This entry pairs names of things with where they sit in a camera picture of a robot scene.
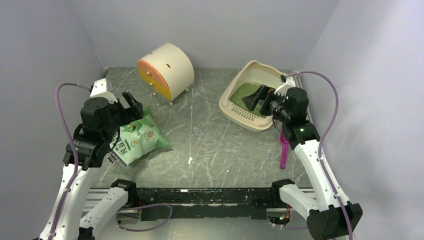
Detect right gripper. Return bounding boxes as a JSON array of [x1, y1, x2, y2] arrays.
[[241, 84, 291, 124]]

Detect beige litter box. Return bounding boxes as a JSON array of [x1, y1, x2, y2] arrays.
[[219, 60, 296, 132]]

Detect green cat litter bag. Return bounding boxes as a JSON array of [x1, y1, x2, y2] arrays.
[[106, 107, 171, 169]]

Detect magenta litter scoop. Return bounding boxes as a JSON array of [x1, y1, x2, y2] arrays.
[[279, 129, 290, 170]]

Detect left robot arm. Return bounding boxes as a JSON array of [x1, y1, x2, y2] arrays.
[[39, 91, 144, 240]]

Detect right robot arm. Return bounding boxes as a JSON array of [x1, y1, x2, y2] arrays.
[[242, 85, 363, 240]]

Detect green litter pellets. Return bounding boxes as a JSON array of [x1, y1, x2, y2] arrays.
[[229, 81, 266, 118]]

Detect round beige drawer cabinet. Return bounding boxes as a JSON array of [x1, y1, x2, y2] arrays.
[[136, 43, 195, 106]]

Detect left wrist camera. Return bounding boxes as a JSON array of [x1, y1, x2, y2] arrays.
[[90, 78, 118, 104]]

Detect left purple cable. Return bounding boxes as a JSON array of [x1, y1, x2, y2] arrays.
[[46, 82, 92, 240]]

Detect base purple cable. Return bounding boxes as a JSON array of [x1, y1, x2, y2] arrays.
[[115, 202, 174, 233]]

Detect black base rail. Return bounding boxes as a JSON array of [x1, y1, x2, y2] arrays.
[[124, 187, 288, 221]]

